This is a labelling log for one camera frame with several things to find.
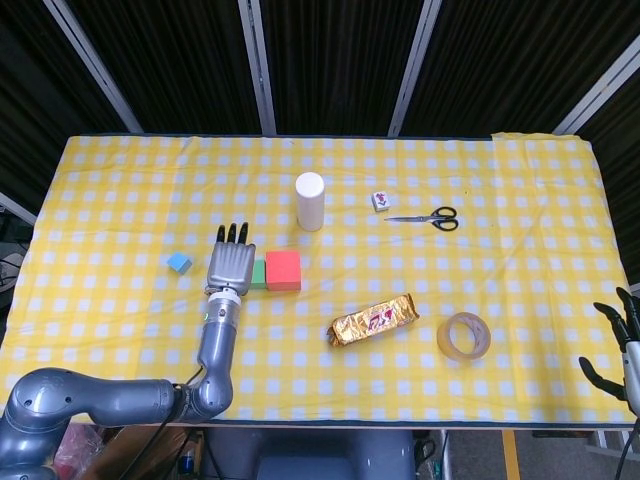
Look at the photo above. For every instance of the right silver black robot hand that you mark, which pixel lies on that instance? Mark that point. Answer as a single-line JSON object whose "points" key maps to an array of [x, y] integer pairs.
{"points": [[631, 370]]}

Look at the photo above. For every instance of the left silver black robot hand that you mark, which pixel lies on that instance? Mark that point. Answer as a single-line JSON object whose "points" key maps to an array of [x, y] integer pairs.
{"points": [[230, 265]]}

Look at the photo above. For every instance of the green cube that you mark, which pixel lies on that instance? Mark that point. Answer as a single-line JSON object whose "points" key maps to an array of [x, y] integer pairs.
{"points": [[258, 275]]}

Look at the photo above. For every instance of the small blue cube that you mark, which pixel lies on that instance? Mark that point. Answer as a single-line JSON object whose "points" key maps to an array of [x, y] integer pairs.
{"points": [[179, 262]]}

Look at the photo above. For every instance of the large red cube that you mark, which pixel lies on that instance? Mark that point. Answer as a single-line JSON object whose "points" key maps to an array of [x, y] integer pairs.
{"points": [[283, 270]]}

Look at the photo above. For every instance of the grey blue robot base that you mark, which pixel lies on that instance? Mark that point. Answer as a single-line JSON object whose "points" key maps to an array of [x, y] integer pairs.
{"points": [[310, 455]]}

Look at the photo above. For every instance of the white cylindrical bottle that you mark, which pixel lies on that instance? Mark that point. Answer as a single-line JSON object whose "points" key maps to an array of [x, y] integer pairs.
{"points": [[310, 202]]}

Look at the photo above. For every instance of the gold foil biscuit packet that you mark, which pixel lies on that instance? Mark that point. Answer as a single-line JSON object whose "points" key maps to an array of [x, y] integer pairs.
{"points": [[372, 321]]}

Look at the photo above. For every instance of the white mahjong tile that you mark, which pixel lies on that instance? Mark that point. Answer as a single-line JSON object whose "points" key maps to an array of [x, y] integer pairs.
{"points": [[381, 201]]}

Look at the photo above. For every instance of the yellow white checkered tablecloth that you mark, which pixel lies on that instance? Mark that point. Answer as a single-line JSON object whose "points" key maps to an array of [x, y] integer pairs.
{"points": [[350, 390]]}

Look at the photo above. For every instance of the clear packing tape roll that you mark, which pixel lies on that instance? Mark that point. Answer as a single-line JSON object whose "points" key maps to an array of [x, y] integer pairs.
{"points": [[442, 342]]}

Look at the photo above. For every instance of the small blue bottle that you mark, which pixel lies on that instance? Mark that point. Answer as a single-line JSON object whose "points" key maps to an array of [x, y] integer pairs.
{"points": [[187, 460]]}

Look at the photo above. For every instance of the brown cardboard box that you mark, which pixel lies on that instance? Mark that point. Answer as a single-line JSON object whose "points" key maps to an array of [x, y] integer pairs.
{"points": [[135, 455]]}

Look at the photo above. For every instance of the pink plastic bag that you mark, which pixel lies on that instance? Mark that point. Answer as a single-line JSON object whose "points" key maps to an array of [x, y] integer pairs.
{"points": [[75, 450]]}

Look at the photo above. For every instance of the aluminium frame post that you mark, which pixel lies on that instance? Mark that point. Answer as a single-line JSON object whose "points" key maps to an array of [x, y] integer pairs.
{"points": [[90, 62], [257, 65], [600, 87], [415, 65]]}

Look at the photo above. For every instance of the short aluminium frame bar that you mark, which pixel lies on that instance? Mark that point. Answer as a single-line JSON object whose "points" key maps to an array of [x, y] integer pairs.
{"points": [[17, 207]]}

